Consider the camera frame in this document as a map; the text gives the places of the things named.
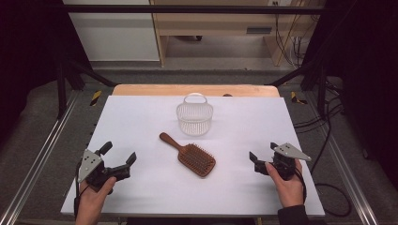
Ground dark curtain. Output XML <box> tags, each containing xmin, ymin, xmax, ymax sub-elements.
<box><xmin>303</xmin><ymin>0</ymin><xmax>398</xmax><ymax>188</ymax></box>
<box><xmin>0</xmin><ymin>0</ymin><xmax>92</xmax><ymax>142</ymax></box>

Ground white cabinet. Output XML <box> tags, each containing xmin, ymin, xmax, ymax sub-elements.
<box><xmin>62</xmin><ymin>0</ymin><xmax>161</xmax><ymax>62</ymax></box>

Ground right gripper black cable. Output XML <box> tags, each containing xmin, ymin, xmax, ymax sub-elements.
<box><xmin>294</xmin><ymin>168</ymin><xmax>308</xmax><ymax>204</ymax></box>

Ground metal floor rail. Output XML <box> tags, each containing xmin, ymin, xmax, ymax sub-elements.
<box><xmin>0</xmin><ymin>90</ymin><xmax>81</xmax><ymax>225</ymax></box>
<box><xmin>304</xmin><ymin>93</ymin><xmax>379</xmax><ymax>225</ymax></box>

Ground person's left hand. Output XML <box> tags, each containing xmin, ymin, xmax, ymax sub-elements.
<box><xmin>77</xmin><ymin>176</ymin><xmax>117</xmax><ymax>211</ymax></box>

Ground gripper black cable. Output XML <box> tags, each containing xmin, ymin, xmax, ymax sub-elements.
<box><xmin>73</xmin><ymin>160</ymin><xmax>83</xmax><ymax>218</ymax></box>
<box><xmin>294</xmin><ymin>168</ymin><xmax>308</xmax><ymax>204</ymax></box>

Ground white board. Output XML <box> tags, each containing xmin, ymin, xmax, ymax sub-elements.
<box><xmin>60</xmin><ymin>95</ymin><xmax>326</xmax><ymax>218</ymax></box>

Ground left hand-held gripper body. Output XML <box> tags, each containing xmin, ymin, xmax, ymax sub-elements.
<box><xmin>77</xmin><ymin>148</ymin><xmax>131</xmax><ymax>193</ymax></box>

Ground hanging wall cables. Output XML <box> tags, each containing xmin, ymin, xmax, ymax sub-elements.
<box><xmin>274</xmin><ymin>3</ymin><xmax>306</xmax><ymax>67</ymax></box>

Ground brown wooden hairbrush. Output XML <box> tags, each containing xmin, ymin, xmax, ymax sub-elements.
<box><xmin>159</xmin><ymin>131</ymin><xmax>217</xmax><ymax>178</ymax></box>

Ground black metal frame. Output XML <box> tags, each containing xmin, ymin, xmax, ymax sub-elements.
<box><xmin>55</xmin><ymin>4</ymin><xmax>329</xmax><ymax>120</ymax></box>

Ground wooden cabinet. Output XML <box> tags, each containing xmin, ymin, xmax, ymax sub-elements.
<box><xmin>149</xmin><ymin>0</ymin><xmax>327</xmax><ymax>68</ymax></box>

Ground yellow black tape strip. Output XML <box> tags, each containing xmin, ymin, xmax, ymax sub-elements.
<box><xmin>290</xmin><ymin>91</ymin><xmax>308</xmax><ymax>106</ymax></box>
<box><xmin>89</xmin><ymin>89</ymin><xmax>103</xmax><ymax>107</ymax></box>

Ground person's right hand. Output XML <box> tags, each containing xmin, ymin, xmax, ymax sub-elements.
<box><xmin>265</xmin><ymin>158</ymin><xmax>306</xmax><ymax>209</ymax></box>

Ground light wooden table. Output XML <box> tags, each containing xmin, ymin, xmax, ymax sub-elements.
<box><xmin>112</xmin><ymin>83</ymin><xmax>281</xmax><ymax>98</ymax></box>

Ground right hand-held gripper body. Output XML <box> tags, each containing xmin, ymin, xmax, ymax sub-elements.
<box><xmin>253</xmin><ymin>142</ymin><xmax>313</xmax><ymax>182</ymax></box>

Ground black floor cable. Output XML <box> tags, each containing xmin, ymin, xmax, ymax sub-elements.
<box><xmin>309</xmin><ymin>102</ymin><xmax>353</xmax><ymax>218</ymax></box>

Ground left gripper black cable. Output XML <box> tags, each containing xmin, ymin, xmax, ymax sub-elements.
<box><xmin>73</xmin><ymin>160</ymin><xmax>83</xmax><ymax>218</ymax></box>

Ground white slatted plastic basket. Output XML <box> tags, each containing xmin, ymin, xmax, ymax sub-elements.
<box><xmin>176</xmin><ymin>92</ymin><xmax>214</xmax><ymax>137</ymax></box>

